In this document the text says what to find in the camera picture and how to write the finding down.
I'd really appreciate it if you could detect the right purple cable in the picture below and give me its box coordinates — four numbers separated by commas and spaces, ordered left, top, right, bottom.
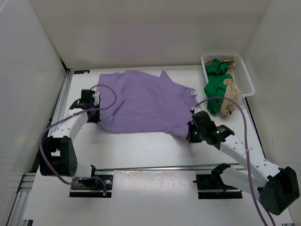
192, 96, 276, 226

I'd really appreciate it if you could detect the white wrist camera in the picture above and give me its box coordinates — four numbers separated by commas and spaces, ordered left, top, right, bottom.
190, 105, 202, 114
94, 92, 101, 106

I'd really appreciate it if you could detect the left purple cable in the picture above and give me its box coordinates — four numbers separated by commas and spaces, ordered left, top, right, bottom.
39, 85, 118, 186

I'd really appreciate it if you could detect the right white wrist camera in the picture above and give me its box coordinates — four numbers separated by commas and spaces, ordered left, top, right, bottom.
190, 105, 202, 114

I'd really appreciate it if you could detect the beige t shirt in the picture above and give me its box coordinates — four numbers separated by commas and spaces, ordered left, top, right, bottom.
205, 58, 242, 116

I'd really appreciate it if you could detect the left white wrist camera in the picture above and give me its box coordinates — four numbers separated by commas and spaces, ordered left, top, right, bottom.
94, 92, 101, 106

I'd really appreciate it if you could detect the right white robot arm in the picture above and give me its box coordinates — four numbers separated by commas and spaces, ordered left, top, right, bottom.
186, 111, 300, 215

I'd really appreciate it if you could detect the green t shirt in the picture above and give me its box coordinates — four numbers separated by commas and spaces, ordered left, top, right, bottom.
204, 59, 232, 115

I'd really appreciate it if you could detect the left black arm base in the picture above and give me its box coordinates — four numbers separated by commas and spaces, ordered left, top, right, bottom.
69, 169, 114, 198

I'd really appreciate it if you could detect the purple t shirt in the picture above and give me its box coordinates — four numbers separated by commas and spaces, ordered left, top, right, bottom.
97, 70, 198, 137

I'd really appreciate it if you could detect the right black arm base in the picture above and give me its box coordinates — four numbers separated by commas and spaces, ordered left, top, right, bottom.
193, 163, 243, 200

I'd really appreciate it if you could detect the aluminium frame rail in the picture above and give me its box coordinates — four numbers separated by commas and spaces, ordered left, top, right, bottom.
1, 68, 73, 226

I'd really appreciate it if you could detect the dark table label sticker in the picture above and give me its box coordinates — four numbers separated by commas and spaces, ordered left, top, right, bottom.
73, 70, 90, 74

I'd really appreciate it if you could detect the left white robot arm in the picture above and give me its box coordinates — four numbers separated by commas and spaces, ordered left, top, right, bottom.
40, 89, 101, 188

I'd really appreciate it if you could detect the white plastic basket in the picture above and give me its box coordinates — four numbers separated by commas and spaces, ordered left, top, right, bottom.
201, 53, 255, 98

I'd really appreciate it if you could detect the purple cable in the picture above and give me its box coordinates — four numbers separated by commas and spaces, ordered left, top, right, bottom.
39, 85, 118, 186
192, 96, 276, 226

